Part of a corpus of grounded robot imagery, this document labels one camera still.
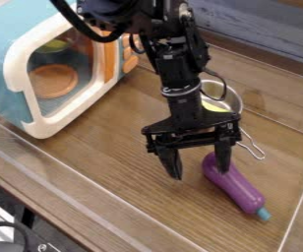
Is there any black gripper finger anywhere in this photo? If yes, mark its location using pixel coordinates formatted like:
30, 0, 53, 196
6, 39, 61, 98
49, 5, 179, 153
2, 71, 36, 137
215, 134, 232, 173
157, 147, 184, 180

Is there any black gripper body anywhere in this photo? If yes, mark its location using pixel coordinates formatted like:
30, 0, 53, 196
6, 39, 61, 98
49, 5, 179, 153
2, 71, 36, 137
141, 90, 242, 155

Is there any purple toy eggplant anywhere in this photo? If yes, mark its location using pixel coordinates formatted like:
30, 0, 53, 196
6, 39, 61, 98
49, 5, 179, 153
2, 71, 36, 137
201, 153, 271, 221

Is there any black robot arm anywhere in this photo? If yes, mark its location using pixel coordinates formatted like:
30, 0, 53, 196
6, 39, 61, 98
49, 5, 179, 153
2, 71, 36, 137
61, 0, 242, 179

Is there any yellow toy banana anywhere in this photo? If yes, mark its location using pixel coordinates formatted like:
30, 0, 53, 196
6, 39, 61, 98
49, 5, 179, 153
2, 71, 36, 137
201, 100, 231, 112

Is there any orange microwave turntable plate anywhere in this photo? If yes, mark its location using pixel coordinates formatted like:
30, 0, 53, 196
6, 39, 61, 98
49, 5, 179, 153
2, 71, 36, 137
30, 64, 78, 98

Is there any blue toy microwave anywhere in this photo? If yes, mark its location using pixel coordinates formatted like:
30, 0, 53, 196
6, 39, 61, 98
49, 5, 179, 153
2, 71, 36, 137
0, 0, 139, 139

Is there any silver pot with wire handle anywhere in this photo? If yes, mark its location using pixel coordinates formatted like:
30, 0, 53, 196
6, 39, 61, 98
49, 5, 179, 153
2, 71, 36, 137
201, 80, 266, 160

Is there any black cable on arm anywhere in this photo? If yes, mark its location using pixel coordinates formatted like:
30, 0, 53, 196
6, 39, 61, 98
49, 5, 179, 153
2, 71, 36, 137
49, 0, 129, 44

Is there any black cable bottom left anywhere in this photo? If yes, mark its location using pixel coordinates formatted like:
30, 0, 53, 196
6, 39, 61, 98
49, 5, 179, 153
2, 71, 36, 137
0, 221, 32, 252

